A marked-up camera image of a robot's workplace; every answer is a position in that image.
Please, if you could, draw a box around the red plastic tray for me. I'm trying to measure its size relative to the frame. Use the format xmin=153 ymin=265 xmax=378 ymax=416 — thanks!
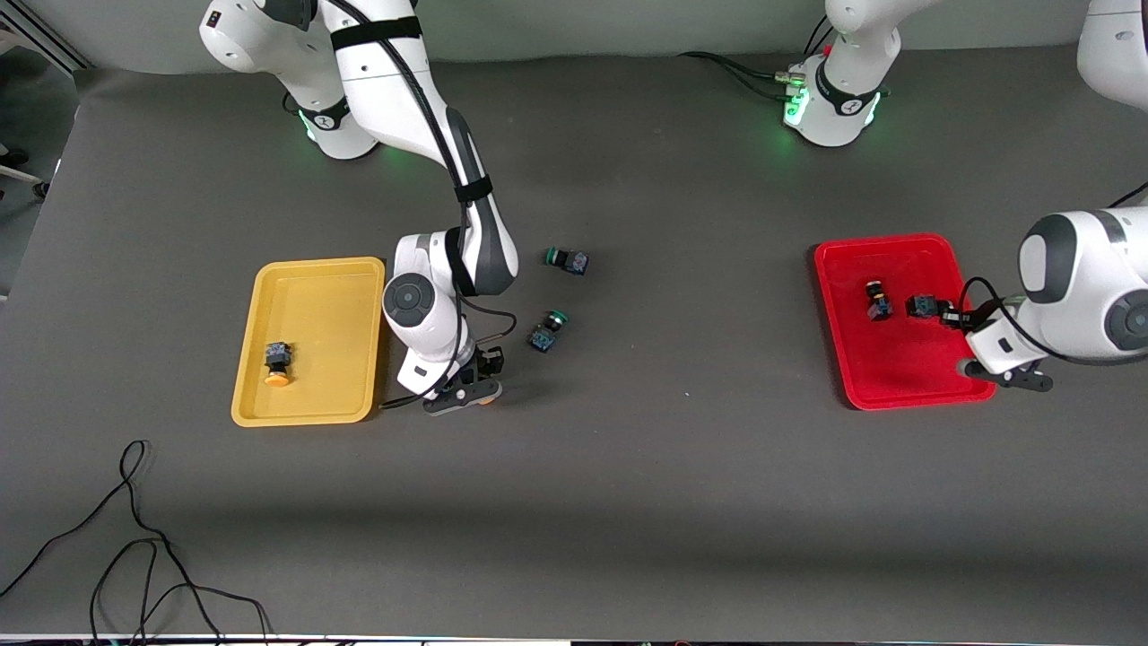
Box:
xmin=813 ymin=233 xmax=998 ymax=412

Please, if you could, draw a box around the yellow plastic tray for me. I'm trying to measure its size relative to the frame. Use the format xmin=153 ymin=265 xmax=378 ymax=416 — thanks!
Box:
xmin=230 ymin=257 xmax=387 ymax=427

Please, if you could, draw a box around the black stand foot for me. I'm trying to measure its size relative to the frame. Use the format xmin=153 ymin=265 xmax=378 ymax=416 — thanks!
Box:
xmin=0 ymin=148 xmax=48 ymax=200

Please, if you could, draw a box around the thin black loose cable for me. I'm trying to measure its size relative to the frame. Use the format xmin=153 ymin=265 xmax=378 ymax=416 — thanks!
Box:
xmin=0 ymin=440 xmax=272 ymax=645

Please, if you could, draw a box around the black left arm base cable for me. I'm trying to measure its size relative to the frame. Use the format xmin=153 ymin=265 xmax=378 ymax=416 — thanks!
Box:
xmin=677 ymin=49 xmax=808 ymax=101

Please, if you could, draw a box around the aluminium frame rail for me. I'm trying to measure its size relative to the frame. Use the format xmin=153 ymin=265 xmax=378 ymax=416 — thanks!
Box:
xmin=0 ymin=13 xmax=92 ymax=73

